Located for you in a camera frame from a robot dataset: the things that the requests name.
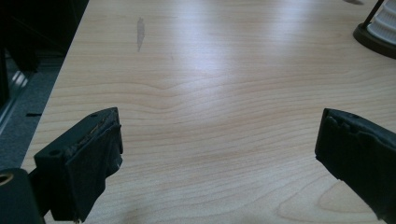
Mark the dark cabinet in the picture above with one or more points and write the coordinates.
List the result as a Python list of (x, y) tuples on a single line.
[(37, 25)]

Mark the metal floor rail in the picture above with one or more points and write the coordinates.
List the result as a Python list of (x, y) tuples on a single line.
[(14, 87)]

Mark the stack of blue paper cups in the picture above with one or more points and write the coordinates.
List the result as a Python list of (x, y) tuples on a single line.
[(386, 23)]

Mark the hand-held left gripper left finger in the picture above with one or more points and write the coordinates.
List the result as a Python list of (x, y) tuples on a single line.
[(84, 168)]

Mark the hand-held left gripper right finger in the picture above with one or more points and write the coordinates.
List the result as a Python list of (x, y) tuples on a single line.
[(361, 155)]

